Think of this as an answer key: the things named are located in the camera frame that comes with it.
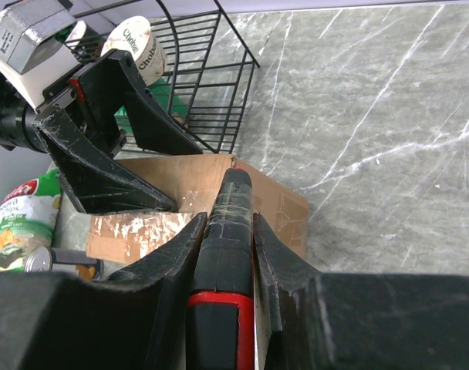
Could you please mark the green chips bag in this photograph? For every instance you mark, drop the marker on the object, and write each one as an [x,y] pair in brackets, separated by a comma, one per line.
[28,217]

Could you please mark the black wire basket rack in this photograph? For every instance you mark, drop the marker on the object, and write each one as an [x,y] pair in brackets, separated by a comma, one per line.
[209,64]

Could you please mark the brown cardboard express box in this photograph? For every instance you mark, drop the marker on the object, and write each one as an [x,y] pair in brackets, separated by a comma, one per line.
[193,183]

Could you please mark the silver tin can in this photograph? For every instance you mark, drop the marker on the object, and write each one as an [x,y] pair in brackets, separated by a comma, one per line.
[62,260]

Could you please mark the Chobani yogurt cup in rack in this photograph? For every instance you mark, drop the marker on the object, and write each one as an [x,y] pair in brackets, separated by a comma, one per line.
[135,36]

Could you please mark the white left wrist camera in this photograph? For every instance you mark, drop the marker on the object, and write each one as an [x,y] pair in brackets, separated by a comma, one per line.
[33,54]

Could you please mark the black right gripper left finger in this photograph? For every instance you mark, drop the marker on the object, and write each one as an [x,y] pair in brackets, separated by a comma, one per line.
[135,319]

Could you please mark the green lid canister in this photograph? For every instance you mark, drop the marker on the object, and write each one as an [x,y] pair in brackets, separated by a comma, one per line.
[161,90]

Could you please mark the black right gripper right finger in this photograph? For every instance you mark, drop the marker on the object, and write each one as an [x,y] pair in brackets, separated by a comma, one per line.
[316,320]

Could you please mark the red black utility knife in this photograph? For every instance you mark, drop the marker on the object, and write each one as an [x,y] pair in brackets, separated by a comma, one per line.
[220,321]

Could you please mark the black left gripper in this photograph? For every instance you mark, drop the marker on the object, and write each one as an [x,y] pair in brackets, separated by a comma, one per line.
[71,133]

